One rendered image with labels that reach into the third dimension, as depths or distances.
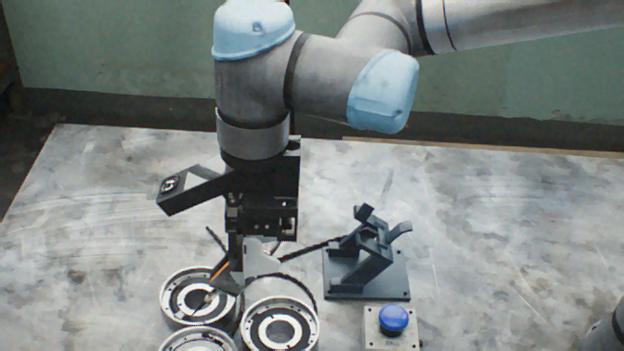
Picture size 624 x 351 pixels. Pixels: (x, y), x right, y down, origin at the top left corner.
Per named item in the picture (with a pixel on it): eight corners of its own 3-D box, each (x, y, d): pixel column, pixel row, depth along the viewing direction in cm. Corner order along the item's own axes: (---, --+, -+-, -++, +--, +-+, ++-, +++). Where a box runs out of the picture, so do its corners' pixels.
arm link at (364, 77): (433, 25, 63) (324, 3, 66) (407, 82, 55) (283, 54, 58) (421, 94, 69) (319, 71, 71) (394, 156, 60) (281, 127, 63)
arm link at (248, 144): (212, 128, 65) (219, 84, 71) (214, 165, 68) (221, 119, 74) (289, 131, 65) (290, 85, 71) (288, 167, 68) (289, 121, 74)
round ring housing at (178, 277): (201, 356, 89) (200, 337, 86) (146, 317, 93) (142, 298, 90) (251, 307, 95) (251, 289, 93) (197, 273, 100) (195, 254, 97)
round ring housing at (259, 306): (332, 337, 92) (334, 318, 89) (289, 391, 85) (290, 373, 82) (271, 302, 96) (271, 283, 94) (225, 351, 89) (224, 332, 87)
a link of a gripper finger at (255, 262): (279, 303, 81) (281, 243, 76) (230, 302, 81) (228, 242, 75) (279, 285, 83) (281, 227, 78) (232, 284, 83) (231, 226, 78)
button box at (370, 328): (362, 369, 88) (366, 346, 85) (360, 325, 94) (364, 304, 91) (422, 371, 88) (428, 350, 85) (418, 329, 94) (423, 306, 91)
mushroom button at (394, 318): (375, 348, 88) (380, 325, 85) (373, 324, 91) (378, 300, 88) (405, 350, 88) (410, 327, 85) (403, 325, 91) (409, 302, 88)
